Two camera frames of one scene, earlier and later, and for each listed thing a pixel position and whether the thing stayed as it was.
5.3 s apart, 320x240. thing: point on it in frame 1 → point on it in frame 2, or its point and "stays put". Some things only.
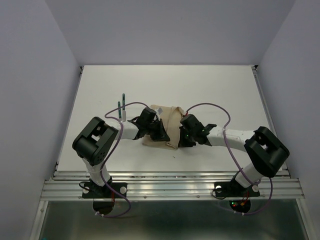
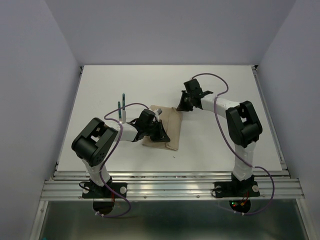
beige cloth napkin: x=170 y=119 stays put
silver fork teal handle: x=119 y=111 stays put
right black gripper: x=182 y=142 → x=181 y=106
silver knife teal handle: x=124 y=111 stays put
